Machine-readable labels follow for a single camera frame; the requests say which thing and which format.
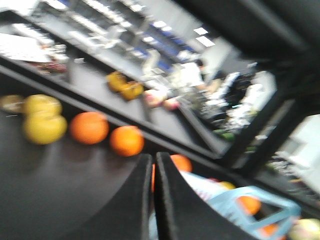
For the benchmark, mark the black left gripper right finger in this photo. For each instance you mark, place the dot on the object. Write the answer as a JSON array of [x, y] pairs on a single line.
[[181, 214]]

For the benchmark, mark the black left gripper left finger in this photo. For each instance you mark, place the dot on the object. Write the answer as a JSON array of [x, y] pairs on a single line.
[[126, 215]]

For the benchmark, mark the light blue plastic basket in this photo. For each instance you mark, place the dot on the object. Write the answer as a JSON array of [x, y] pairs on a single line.
[[259, 213]]

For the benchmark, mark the orange back centre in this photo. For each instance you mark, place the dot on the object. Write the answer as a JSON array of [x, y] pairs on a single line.
[[182, 162]]

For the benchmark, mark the yellow orange citrus fruit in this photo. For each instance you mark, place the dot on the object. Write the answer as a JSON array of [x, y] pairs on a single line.
[[227, 185]]

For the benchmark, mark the small orange left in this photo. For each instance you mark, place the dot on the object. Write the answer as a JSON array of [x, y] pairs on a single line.
[[153, 178]]

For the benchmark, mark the black wooden produce stand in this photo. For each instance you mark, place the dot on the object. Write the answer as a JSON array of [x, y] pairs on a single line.
[[72, 168]]

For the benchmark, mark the orange front centre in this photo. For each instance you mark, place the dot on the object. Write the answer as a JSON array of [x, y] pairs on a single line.
[[250, 204]]

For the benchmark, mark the orange back far left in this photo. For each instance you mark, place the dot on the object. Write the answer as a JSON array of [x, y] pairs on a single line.
[[89, 127]]

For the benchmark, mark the pink apple back tray right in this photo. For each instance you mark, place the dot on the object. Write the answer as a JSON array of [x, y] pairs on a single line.
[[171, 104]]

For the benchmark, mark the pink apple on back tray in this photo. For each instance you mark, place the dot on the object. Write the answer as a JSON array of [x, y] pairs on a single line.
[[154, 98]]

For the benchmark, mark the yellow green apple front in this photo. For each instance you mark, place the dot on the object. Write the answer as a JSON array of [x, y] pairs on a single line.
[[43, 128]]

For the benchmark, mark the yellow green apple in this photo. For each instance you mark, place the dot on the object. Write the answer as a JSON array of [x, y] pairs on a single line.
[[43, 128], [41, 102]]

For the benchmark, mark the yellow pear middle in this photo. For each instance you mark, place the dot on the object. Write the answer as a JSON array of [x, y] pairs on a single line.
[[132, 90]]

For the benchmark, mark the yellow pear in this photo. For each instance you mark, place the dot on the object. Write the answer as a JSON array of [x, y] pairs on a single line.
[[116, 81], [132, 90]]

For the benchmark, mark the yellow pear left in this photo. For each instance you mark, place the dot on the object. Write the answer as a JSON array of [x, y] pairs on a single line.
[[116, 81]]

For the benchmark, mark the person in white shirt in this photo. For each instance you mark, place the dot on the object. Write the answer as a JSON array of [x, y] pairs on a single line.
[[192, 74]]

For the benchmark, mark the yellow green apple back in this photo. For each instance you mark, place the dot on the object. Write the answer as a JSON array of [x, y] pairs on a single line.
[[41, 102]]

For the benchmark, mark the brown mushroom shaped object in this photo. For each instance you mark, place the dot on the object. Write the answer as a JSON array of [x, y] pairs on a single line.
[[12, 103]]

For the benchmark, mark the white perforated plastic board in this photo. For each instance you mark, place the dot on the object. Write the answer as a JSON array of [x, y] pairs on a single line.
[[22, 48]]

